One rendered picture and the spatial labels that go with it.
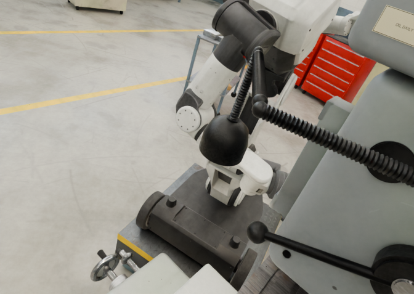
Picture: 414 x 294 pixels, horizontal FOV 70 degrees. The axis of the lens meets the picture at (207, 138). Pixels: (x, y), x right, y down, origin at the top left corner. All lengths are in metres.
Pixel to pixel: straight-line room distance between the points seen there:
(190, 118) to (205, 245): 0.72
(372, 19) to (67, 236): 1.98
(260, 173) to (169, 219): 0.71
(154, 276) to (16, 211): 1.33
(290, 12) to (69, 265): 1.70
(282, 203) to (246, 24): 0.46
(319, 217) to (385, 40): 0.21
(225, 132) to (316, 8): 0.57
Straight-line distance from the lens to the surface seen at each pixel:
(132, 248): 1.61
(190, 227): 1.44
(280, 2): 0.88
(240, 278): 1.43
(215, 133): 0.43
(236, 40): 0.80
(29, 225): 2.17
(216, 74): 0.82
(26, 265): 2.01
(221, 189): 1.45
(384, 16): 0.31
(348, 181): 0.37
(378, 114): 0.34
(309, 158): 0.47
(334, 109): 0.43
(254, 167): 0.84
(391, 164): 0.25
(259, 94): 0.26
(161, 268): 1.13
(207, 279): 1.01
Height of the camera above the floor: 1.68
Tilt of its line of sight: 32 degrees down
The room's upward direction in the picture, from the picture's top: 19 degrees clockwise
